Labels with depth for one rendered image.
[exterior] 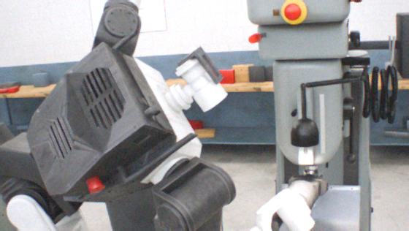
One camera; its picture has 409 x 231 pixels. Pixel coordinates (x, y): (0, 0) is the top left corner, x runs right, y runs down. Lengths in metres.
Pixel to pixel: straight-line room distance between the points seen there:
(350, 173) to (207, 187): 0.99
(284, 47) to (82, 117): 0.58
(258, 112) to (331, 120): 4.56
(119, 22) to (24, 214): 0.50
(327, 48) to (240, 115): 4.73
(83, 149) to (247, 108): 5.02
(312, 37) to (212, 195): 0.51
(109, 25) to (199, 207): 0.45
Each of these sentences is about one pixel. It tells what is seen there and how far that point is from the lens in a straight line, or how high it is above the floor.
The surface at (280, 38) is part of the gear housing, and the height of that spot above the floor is 1.69.
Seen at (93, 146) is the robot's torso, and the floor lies 1.55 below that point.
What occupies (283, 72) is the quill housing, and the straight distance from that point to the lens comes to 1.23.
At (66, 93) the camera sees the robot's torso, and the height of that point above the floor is 1.64.
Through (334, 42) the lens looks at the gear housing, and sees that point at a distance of 1.16.
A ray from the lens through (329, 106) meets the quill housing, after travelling 1.24.
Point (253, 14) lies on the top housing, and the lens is 1.10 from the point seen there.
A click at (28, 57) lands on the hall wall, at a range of 7.39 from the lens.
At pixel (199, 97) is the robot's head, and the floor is 1.59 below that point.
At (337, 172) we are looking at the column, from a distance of 1.79.
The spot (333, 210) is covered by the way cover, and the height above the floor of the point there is 0.97.
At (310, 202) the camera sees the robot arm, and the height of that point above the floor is 1.25.
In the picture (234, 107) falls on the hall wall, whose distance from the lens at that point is 5.85.
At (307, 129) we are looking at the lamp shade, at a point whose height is 1.48.
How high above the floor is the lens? 1.78
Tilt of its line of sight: 13 degrees down
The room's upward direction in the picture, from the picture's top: 5 degrees counter-clockwise
